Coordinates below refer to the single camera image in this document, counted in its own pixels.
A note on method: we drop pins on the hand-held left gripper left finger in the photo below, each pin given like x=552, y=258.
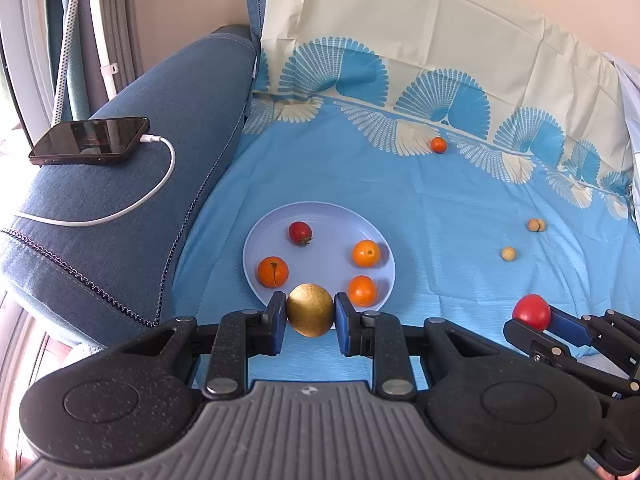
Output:
x=280, y=320

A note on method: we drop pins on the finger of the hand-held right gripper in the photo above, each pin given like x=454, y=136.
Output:
x=530, y=345
x=570, y=330

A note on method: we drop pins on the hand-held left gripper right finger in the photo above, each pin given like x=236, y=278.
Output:
x=345, y=325

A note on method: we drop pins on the small orange with dark slit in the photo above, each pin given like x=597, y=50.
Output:
x=273, y=271

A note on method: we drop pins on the pale blue round plate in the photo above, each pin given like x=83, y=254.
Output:
x=325, y=260

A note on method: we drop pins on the red cherry tomato with stem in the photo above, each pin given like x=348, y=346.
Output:
x=300, y=232

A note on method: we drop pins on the blue and cream printed sheet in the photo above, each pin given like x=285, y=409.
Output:
x=450, y=200

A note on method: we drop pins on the blue sofa armrest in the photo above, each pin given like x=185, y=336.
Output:
x=125, y=185

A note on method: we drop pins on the pale blue cloth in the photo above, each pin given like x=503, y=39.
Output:
x=630, y=110

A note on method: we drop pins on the black smartphone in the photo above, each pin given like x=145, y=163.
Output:
x=85, y=140

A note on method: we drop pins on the white pipe with clamp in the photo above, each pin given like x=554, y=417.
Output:
x=102, y=45

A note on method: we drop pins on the grey pleated curtain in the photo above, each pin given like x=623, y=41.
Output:
x=125, y=20

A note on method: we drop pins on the white dotted pole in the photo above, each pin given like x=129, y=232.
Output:
x=67, y=50

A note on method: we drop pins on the teal curtain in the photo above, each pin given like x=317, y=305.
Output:
x=52, y=10

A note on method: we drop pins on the white window frame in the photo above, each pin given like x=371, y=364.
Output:
x=30, y=35

